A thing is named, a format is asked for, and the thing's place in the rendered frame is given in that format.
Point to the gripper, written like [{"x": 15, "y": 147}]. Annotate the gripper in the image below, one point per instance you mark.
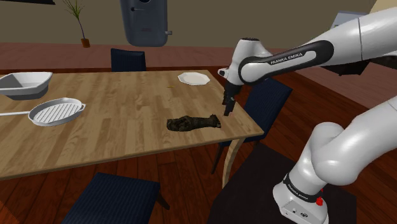
[{"x": 229, "y": 98}]

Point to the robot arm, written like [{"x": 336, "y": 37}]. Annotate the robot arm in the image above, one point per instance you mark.
[{"x": 338, "y": 145}]

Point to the dark blue chair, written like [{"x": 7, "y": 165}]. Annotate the dark blue chair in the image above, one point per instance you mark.
[
  {"x": 266, "y": 102},
  {"x": 128, "y": 60},
  {"x": 114, "y": 198}
]

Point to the white octagonal plate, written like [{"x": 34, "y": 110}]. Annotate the white octagonal plate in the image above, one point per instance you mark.
[{"x": 193, "y": 78}]

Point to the dark brown log-shaped object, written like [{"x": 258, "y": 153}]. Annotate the dark brown log-shaped object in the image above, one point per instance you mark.
[{"x": 189, "y": 123}]

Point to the wooden table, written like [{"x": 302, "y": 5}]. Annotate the wooden table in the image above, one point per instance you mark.
[{"x": 124, "y": 124}]

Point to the potted plant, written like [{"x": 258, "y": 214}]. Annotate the potted plant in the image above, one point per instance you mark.
[{"x": 79, "y": 24}]

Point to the white grill pan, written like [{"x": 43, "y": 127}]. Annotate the white grill pan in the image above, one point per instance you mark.
[{"x": 55, "y": 112}]

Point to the white rectangular baking dish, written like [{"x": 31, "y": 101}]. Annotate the white rectangular baking dish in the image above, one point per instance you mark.
[{"x": 26, "y": 83}]

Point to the dark grey wall appliance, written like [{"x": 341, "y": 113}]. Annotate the dark grey wall appliance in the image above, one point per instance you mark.
[{"x": 144, "y": 21}]

